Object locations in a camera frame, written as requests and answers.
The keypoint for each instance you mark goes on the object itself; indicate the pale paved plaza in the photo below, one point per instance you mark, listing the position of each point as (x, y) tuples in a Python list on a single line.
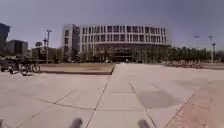
[(123, 90)]

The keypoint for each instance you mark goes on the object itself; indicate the large white curved building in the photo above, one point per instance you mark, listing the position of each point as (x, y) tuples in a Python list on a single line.
[(116, 36)]

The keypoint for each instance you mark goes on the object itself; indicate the dry grass field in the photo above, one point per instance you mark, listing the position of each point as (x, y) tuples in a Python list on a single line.
[(78, 67)]

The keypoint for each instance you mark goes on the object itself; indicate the lamp pole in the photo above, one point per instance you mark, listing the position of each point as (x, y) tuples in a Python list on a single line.
[(211, 50), (48, 46)]

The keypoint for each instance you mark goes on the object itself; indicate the robot's own part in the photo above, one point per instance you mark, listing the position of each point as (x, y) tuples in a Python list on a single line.
[(76, 123), (143, 124)]

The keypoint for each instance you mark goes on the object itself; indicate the row of parked bicycles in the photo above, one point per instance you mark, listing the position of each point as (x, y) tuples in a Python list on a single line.
[(185, 63)]

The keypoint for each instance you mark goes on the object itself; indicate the row of trees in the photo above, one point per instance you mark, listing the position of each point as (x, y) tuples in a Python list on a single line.
[(186, 54)]

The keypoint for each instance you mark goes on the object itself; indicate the parked bicycle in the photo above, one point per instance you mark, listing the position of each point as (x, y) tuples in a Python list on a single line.
[(30, 68)]

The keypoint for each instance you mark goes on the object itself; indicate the low grey building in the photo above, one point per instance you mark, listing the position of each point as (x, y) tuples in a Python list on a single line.
[(17, 47)]

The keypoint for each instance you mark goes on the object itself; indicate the reddish brick paving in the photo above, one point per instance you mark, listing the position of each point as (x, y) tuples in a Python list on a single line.
[(203, 111)]

